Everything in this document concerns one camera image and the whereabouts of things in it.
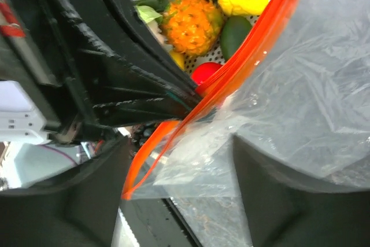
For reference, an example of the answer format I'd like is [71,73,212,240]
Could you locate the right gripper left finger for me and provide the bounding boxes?
[1,135,131,246]

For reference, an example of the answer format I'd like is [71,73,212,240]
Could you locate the black toy grapes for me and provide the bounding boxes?
[131,123,158,149]

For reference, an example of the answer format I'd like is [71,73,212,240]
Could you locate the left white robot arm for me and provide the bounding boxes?
[1,0,201,145]

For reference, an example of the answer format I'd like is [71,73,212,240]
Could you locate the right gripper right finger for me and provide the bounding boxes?
[232,134,369,246]

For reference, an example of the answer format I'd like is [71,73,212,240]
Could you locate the toy pineapple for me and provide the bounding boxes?
[134,0,224,57]

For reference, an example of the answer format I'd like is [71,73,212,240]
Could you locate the green toy avocado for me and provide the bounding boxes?
[220,16,252,61]

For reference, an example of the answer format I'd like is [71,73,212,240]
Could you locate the clear zip top bag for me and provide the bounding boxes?
[130,0,369,246]

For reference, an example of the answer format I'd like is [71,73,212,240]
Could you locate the toy cabbage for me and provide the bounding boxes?
[136,5,162,34]

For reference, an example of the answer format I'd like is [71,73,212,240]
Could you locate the yellow toy bananas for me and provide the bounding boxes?
[169,50,185,70]

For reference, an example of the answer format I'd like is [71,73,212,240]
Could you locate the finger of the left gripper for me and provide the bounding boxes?
[105,0,199,97]
[1,0,201,143]

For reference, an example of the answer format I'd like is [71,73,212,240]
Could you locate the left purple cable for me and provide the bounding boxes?
[40,144,79,167]

